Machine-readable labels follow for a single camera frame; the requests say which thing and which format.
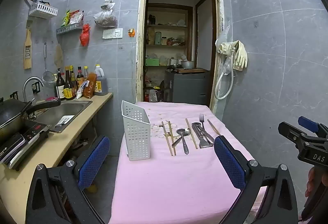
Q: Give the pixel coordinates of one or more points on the yellow cap clear bottle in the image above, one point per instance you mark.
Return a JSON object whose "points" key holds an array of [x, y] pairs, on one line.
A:
{"points": [[85, 73]]}

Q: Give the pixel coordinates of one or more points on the metal mesh strainer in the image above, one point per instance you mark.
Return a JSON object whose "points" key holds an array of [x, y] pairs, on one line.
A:
{"points": [[48, 79]]}

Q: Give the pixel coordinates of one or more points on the cream rubber gloves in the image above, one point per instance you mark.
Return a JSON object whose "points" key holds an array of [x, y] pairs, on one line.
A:
{"points": [[239, 56]]}

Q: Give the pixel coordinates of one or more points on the wooden shelf unit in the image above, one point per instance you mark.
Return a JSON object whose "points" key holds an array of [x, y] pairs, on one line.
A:
{"points": [[169, 27]]}

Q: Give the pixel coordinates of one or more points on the pink tablecloth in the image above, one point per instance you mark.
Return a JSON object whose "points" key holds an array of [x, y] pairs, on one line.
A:
{"points": [[166, 183]]}

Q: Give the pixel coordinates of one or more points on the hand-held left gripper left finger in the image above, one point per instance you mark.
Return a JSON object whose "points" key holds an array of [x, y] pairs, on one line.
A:
{"points": [[93, 162]]}

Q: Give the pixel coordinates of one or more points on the clear plastic bag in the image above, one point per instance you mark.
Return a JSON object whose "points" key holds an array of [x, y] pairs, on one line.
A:
{"points": [[225, 65]]}

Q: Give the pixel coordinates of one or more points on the person's right hand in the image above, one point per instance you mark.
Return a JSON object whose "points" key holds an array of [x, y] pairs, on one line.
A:
{"points": [[310, 183]]}

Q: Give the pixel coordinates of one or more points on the pale wooden spatula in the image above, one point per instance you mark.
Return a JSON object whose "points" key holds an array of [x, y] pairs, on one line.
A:
{"points": [[59, 56]]}

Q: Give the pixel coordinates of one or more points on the grey cabinet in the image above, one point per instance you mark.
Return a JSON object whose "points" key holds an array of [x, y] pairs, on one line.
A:
{"points": [[188, 88]]}

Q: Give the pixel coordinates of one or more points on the red plastic bag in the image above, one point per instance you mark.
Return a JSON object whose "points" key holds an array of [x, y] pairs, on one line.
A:
{"points": [[85, 36]]}

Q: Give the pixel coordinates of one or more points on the white wall socket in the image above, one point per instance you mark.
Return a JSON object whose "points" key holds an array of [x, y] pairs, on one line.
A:
{"points": [[117, 33]]}

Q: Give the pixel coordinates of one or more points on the wooden door frame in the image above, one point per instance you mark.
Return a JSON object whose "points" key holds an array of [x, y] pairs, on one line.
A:
{"points": [[139, 47]]}

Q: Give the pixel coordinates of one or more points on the white perforated utensil holder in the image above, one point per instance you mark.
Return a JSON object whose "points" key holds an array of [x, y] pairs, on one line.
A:
{"points": [[135, 134]]}

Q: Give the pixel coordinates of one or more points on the wooden cutting board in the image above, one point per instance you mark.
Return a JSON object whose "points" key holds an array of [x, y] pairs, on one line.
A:
{"points": [[192, 70]]}

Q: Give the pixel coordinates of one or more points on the white wall basket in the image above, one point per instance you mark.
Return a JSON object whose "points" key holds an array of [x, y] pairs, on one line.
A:
{"points": [[42, 10]]}

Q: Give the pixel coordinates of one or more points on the green snack packet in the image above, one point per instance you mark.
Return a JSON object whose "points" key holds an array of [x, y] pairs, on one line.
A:
{"points": [[65, 19]]}

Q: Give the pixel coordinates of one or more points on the wooden grater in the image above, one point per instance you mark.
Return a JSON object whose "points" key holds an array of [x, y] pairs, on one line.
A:
{"points": [[28, 52]]}

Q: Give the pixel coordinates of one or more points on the black induction cooker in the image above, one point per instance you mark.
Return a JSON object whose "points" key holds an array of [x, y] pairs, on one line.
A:
{"points": [[23, 139]]}

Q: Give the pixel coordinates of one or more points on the tall dark sauce bottle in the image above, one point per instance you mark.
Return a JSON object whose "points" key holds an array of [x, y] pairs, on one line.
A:
{"points": [[73, 78]]}

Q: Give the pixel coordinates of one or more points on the metal pot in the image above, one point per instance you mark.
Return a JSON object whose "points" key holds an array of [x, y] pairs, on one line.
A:
{"points": [[187, 64]]}

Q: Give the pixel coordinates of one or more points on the orange wall hook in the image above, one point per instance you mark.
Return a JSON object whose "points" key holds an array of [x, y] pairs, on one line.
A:
{"points": [[131, 32]]}

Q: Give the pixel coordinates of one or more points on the chrome faucet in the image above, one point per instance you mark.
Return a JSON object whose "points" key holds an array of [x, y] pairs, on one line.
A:
{"points": [[32, 80]]}

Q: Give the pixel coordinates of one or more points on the green box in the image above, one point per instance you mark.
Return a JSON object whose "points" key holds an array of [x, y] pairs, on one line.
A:
{"points": [[152, 62]]}

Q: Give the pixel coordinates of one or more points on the metal fork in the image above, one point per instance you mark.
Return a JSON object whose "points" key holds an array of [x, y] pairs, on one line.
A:
{"points": [[202, 120]]}

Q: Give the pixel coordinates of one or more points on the beige kitchen counter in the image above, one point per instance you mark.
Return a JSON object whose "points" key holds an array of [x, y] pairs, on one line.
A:
{"points": [[38, 160]]}

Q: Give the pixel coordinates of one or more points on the red snack packet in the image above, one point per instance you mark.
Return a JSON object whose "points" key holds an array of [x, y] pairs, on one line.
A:
{"points": [[76, 18]]}

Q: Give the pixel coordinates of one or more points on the large dark vinegar jug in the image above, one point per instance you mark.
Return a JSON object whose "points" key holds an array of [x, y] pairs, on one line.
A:
{"points": [[100, 83]]}

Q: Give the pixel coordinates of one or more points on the large metal spoon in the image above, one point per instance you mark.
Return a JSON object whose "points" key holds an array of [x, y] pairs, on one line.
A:
{"points": [[182, 134]]}

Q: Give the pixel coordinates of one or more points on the pink sponge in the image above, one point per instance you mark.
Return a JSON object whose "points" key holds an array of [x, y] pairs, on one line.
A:
{"points": [[52, 99]]}

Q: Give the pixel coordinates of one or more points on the red cap sauce bottle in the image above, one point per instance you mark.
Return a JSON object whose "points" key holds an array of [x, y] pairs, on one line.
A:
{"points": [[80, 76]]}

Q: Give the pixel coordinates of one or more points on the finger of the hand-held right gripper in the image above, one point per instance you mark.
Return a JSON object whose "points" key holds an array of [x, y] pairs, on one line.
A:
{"points": [[290, 133], [307, 123]]}

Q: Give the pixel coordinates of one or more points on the green jar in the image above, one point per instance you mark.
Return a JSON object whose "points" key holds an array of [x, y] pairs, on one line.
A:
{"points": [[158, 38]]}

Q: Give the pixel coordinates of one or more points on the white slotted drain cover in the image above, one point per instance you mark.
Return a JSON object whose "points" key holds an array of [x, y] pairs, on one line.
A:
{"points": [[65, 121]]}

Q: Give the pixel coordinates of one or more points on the soy sauce bottle yellow label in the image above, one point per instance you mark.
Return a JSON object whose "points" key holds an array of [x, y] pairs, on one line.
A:
{"points": [[68, 88]]}

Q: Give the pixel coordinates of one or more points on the grey wall rack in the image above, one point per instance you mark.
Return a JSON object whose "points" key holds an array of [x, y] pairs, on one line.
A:
{"points": [[69, 29]]}

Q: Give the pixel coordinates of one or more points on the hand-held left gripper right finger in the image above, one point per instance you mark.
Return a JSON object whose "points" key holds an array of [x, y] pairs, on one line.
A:
{"points": [[229, 165]]}

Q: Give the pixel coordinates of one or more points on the small metal spoon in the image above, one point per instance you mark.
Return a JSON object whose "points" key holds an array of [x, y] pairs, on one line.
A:
{"points": [[179, 140]]}

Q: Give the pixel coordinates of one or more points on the clear bag of dried goods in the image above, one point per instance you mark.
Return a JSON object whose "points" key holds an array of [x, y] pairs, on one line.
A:
{"points": [[105, 20]]}

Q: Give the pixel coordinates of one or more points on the white and blue packet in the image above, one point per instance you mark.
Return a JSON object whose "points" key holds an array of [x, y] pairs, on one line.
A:
{"points": [[82, 89]]}

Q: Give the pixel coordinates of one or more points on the black wok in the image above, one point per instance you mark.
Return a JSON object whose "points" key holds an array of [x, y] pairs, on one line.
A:
{"points": [[12, 114]]}

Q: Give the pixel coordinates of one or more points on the stainless steel sink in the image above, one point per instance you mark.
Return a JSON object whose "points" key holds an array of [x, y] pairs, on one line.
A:
{"points": [[64, 110]]}

